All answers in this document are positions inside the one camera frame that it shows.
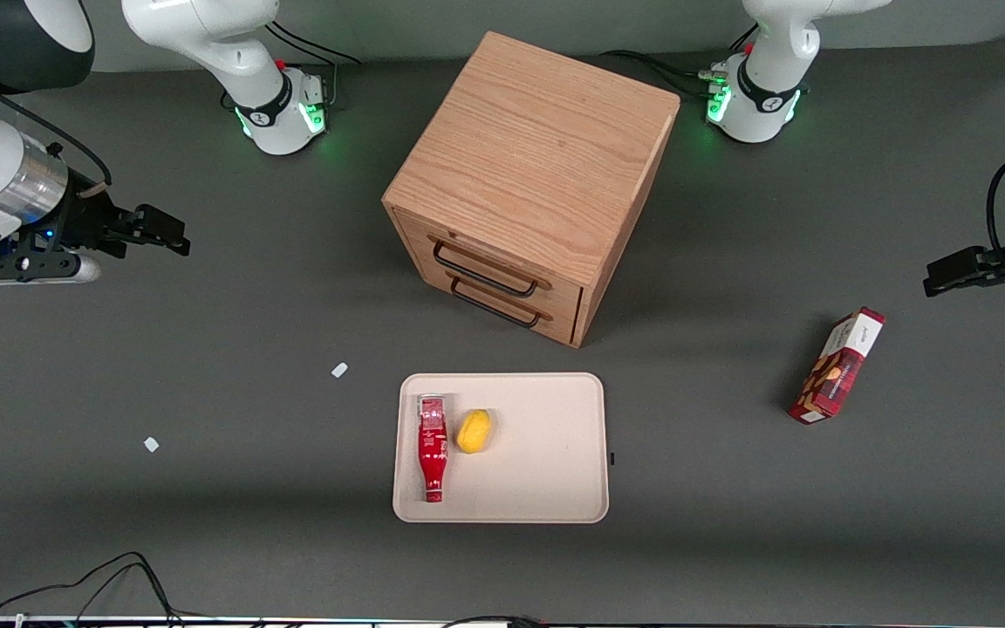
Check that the wooden drawer front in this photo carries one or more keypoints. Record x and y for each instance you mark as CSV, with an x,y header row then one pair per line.
x,y
559,330
565,301

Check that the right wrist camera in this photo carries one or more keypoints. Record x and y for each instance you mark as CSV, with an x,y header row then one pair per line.
x,y
31,266

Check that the yellow lemon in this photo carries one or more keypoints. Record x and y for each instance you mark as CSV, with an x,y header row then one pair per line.
x,y
474,431

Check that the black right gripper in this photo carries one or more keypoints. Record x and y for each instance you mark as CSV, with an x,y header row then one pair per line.
x,y
84,220

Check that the beige plastic tray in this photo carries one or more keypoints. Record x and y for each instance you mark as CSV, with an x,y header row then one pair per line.
x,y
537,462

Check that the wooden drawer cabinet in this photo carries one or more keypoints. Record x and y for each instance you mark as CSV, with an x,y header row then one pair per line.
x,y
537,148

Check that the red cookie box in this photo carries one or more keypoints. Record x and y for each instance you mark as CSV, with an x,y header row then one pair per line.
x,y
834,371

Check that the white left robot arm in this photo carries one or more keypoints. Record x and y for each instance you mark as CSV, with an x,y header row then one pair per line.
x,y
760,96

